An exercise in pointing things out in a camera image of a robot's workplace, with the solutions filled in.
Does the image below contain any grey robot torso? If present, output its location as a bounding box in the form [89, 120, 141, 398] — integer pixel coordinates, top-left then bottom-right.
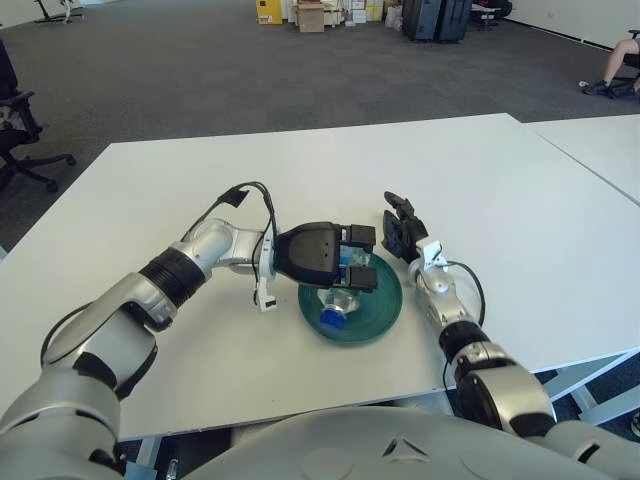
[184, 405, 601, 480]

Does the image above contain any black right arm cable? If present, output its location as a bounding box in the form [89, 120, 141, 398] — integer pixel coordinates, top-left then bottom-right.
[444, 259, 486, 327]

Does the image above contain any yellow cardboard box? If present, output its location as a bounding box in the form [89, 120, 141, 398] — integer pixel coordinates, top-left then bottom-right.
[255, 0, 285, 25]

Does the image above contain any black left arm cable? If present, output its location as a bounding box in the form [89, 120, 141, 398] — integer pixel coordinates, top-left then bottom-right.
[39, 181, 279, 366]

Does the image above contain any green round plate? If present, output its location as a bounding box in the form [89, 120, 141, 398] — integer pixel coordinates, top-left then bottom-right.
[297, 251, 404, 346]

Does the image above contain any stack of white boxes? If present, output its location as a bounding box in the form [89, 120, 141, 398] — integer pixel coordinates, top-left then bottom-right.
[324, 0, 386, 25]

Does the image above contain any clear water bottle blue cap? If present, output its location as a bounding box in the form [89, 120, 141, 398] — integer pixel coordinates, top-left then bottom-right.
[317, 244, 374, 334]

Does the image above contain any empty black office chair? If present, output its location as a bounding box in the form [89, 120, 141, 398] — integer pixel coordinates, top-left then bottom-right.
[0, 37, 77, 194]

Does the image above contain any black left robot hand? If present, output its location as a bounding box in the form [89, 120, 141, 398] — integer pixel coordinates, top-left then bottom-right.
[273, 221, 379, 294]

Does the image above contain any brown cardboard box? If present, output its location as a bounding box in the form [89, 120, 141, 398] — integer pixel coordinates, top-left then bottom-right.
[297, 3, 326, 34]

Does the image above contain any seated person in shorts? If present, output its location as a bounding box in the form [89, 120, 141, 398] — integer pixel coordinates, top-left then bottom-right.
[582, 37, 640, 96]

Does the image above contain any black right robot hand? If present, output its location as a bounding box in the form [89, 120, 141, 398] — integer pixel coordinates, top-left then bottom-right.
[382, 191, 429, 264]

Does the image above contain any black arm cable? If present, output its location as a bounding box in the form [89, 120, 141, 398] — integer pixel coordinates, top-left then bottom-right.
[444, 259, 486, 327]
[39, 181, 279, 366]

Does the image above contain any black chair with red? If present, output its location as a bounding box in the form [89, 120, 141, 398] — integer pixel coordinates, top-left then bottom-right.
[469, 0, 515, 31]

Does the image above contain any white table leg frame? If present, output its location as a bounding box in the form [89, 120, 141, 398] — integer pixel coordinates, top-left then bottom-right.
[542, 349, 640, 429]

